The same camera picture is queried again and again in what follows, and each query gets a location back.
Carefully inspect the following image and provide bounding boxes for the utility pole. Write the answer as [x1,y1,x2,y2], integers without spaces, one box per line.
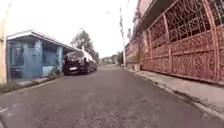
[118,6,128,69]

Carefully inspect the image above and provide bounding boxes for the black car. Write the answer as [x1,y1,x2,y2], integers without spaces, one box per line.
[62,49,98,76]

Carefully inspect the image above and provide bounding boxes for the grey asphalt road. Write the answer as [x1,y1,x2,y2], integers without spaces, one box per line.
[0,64,224,128]

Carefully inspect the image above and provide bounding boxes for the tree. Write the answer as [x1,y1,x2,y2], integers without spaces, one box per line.
[69,29,100,64]

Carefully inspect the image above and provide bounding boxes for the red ornate metal gate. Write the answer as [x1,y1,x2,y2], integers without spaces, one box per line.
[139,0,224,84]

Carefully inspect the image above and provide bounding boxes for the pale concrete pavement strip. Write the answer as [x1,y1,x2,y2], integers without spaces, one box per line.
[125,67,224,116]

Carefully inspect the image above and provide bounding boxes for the blue house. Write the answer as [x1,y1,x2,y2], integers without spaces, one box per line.
[5,29,81,82]

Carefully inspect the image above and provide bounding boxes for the pale kerb strip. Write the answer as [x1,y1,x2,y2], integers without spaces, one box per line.
[0,73,66,96]

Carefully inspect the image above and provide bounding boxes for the red fence wall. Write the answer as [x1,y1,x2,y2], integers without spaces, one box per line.
[124,35,142,69]

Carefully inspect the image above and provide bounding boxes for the yellow wall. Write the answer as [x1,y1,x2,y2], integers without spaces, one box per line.
[0,3,11,85]

